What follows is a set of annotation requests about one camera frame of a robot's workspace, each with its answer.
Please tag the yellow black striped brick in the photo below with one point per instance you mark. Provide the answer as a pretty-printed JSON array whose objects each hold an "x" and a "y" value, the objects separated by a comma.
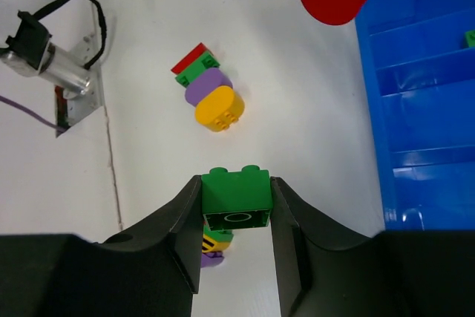
[{"x": 209, "y": 244}]

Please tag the yellow rounded duplo brick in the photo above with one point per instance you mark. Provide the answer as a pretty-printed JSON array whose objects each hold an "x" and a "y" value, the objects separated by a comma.
[{"x": 218, "y": 110}]

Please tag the purple rounded brick left cluster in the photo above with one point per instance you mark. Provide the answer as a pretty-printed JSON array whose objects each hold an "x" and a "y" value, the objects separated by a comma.
[{"x": 204, "y": 84}]

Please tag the green sloped duplo brick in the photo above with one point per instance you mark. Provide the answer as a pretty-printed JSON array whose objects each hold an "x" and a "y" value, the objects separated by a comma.
[{"x": 469, "y": 39}]

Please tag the blue plastic divided bin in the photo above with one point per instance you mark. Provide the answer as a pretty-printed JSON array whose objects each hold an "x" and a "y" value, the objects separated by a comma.
[{"x": 420, "y": 91}]

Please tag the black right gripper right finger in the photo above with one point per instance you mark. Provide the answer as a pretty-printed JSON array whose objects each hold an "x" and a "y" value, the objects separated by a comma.
[{"x": 326, "y": 269}]

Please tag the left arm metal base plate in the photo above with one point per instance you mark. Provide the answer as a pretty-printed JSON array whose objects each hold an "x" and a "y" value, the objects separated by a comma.
[{"x": 78, "y": 33}]

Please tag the green brick left cluster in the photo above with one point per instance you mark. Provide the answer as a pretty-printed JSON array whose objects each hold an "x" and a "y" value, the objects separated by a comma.
[{"x": 196, "y": 68}]

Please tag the red half-round brick left cluster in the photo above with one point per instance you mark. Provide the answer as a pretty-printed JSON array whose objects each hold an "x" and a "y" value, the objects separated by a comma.
[{"x": 189, "y": 58}]

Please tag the green duplo brick number three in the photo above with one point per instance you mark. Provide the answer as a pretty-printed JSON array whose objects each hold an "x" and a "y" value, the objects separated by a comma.
[{"x": 236, "y": 199}]

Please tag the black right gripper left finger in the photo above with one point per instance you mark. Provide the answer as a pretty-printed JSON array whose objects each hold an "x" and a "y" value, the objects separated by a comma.
[{"x": 150, "y": 269}]

